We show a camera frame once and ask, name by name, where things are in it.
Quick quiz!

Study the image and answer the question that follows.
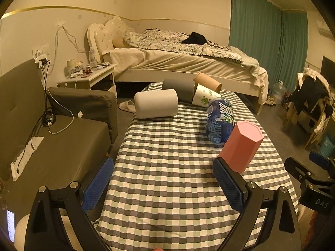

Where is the pink hexagonal cup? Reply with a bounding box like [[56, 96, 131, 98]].
[[218, 121, 264, 174]]

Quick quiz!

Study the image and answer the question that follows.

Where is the white cup green print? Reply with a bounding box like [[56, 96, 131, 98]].
[[192, 84, 221, 107]]

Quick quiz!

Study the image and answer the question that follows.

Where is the brown paper cup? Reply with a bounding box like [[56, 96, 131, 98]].
[[193, 73, 222, 93]]

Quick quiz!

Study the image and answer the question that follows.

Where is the dark grey cup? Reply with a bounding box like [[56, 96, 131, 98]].
[[162, 79, 195, 103]]

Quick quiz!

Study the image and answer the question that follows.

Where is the light grey cup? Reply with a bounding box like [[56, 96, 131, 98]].
[[134, 89, 178, 119]]

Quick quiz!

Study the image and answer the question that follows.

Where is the teal basket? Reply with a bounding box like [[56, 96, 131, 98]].
[[320, 134, 334, 158]]

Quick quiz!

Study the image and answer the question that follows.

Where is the wooden chair with clothes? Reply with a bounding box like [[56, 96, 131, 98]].
[[285, 67, 334, 147]]

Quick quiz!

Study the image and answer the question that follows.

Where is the dark grey sofa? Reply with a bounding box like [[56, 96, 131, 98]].
[[1, 60, 117, 221]]

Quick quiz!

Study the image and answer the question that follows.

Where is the clear water jug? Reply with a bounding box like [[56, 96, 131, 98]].
[[271, 80, 286, 104]]

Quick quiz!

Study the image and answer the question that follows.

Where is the black television screen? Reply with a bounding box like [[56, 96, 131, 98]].
[[320, 56, 335, 87]]

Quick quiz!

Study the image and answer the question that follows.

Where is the grey white checkered tablecloth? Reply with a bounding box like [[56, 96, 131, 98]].
[[95, 82, 299, 251]]

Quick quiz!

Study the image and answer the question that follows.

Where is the bed with beige sheet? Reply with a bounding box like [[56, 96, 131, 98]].
[[103, 45, 269, 105]]

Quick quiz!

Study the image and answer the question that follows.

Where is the green curtain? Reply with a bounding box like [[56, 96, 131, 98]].
[[229, 0, 308, 91]]

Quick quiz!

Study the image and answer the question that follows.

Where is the white air conditioner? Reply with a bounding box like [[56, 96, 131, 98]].
[[317, 20, 334, 40]]

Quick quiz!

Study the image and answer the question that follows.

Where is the beige slipper near nightstand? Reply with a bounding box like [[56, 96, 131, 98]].
[[119, 100, 136, 114]]

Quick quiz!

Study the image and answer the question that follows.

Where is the white bedside table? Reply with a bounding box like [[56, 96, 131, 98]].
[[57, 64, 117, 97]]

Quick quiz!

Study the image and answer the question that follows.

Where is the clear plastic bottle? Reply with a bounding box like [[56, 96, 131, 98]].
[[89, 48, 98, 71]]

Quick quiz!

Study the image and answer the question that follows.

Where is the black garment on bed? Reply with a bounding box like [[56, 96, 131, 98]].
[[182, 32, 207, 45]]

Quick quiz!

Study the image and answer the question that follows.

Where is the white tufted headboard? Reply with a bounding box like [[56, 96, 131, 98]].
[[87, 15, 129, 62]]

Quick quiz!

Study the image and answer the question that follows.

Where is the beige pillow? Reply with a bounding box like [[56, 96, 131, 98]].
[[112, 37, 133, 49]]

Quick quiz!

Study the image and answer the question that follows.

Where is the floral patterned duvet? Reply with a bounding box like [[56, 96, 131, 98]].
[[124, 28, 243, 64]]

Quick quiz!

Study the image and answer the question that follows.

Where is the white charging cable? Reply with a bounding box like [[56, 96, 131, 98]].
[[46, 23, 89, 135]]

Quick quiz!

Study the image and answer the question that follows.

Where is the black cable on sofa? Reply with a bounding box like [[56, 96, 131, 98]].
[[15, 58, 57, 175]]

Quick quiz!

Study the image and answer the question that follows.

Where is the wall power socket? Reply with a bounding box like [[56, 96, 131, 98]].
[[32, 44, 49, 67]]

